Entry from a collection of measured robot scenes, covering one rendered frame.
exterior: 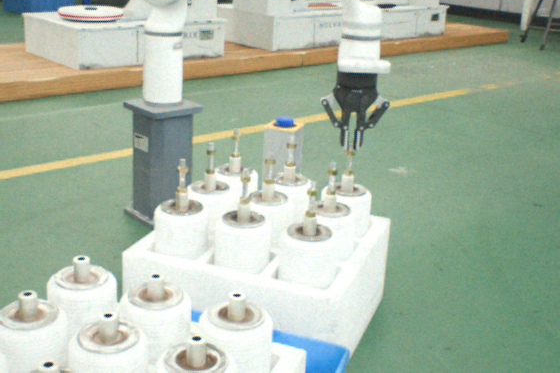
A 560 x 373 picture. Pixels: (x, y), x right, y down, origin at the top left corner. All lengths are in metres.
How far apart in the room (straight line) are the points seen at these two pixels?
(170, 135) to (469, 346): 0.84
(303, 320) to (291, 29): 3.02
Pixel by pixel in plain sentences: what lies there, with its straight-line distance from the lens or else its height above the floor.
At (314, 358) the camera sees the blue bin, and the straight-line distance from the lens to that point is 1.24.
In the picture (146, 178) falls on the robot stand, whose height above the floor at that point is 0.12.
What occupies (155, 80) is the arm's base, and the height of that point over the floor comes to 0.37.
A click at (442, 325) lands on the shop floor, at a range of 1.57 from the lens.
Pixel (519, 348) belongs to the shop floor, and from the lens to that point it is 1.54.
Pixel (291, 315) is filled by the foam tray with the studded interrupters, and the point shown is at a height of 0.14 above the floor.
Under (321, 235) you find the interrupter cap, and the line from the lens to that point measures 1.25.
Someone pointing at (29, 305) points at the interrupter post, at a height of 0.27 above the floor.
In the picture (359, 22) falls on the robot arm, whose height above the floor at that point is 0.58.
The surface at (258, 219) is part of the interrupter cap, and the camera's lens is 1.30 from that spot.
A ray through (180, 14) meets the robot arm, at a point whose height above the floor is 0.52.
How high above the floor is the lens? 0.74
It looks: 18 degrees down
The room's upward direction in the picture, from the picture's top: 2 degrees clockwise
